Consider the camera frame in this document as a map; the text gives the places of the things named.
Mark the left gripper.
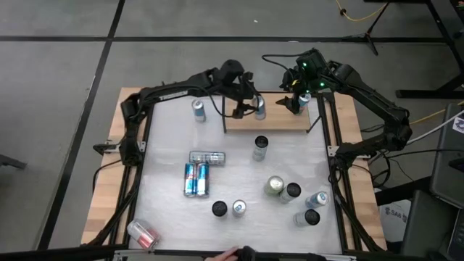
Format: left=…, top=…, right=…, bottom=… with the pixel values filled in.
left=231, top=86, right=257, bottom=119

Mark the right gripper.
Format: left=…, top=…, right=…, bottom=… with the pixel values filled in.
left=275, top=68, right=318, bottom=110

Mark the blue silver Red Bull can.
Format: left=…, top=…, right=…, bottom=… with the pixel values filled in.
left=231, top=199, right=248, bottom=218
left=304, top=191, right=330, bottom=210
left=191, top=99, right=207, bottom=123
left=196, top=162, right=210, bottom=198
left=183, top=162, right=198, bottom=198
left=253, top=94, right=268, bottom=121
left=295, top=92, right=312, bottom=116

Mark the silver Celsius Arctic Vibe can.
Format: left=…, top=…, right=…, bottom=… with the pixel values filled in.
left=293, top=208, right=321, bottom=228
left=278, top=182, right=302, bottom=204
left=188, top=150, right=227, bottom=167
left=252, top=135, right=270, bottom=162
left=211, top=200, right=228, bottom=218

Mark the red silver beverage can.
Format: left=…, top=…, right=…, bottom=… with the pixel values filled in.
left=126, top=218, right=162, bottom=251

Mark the green Sanzo Calamansi can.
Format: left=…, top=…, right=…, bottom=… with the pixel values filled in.
left=263, top=175, right=286, bottom=197

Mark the black tripod stand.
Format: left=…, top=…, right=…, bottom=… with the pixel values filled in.
left=340, top=0, right=392, bottom=57

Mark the person's hand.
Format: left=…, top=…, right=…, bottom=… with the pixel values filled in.
left=204, top=246, right=241, bottom=261

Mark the white printed box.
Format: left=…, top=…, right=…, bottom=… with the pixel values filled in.
left=378, top=199, right=413, bottom=244

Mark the dark grey computer case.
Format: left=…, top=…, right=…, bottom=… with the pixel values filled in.
left=429, top=103, right=464, bottom=210

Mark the black furniture foot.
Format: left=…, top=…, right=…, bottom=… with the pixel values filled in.
left=0, top=154, right=28, bottom=170

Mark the yellow floor cable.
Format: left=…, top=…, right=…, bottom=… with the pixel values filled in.
left=335, top=0, right=391, bottom=22

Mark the black aluminium rig frame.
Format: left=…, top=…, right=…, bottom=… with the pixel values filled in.
left=86, top=88, right=387, bottom=261

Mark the black desk frame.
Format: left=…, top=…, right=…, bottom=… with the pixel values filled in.
left=362, top=0, right=464, bottom=101

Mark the black cable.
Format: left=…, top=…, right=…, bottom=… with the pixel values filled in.
left=384, top=147, right=464, bottom=160

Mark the white cable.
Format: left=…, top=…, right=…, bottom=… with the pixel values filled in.
left=405, top=110, right=464, bottom=146

